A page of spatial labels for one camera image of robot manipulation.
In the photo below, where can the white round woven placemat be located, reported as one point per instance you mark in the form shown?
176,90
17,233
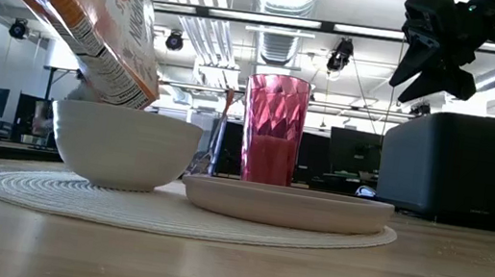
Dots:
168,219

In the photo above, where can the black ceiling spotlight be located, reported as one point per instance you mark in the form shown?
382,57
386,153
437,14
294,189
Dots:
174,41
19,29
420,108
340,54

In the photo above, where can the silver ventilation duct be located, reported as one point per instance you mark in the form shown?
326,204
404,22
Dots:
279,48

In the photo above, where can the beige round plate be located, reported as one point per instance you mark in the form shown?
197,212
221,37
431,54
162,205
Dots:
286,207

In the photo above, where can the pink faceted tumbler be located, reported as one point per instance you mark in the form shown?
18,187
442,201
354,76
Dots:
268,161

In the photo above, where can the clear drinking glass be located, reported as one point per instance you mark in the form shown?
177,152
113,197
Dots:
228,155

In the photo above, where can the black two-slot toaster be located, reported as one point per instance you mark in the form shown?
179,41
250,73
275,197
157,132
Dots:
448,162

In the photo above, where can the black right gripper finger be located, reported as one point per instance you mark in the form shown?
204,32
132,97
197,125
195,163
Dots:
416,60
449,84

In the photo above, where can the black overhead crossbar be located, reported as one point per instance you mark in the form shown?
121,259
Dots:
327,25

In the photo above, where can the white ceramic bowl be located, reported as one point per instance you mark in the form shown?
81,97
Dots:
124,150

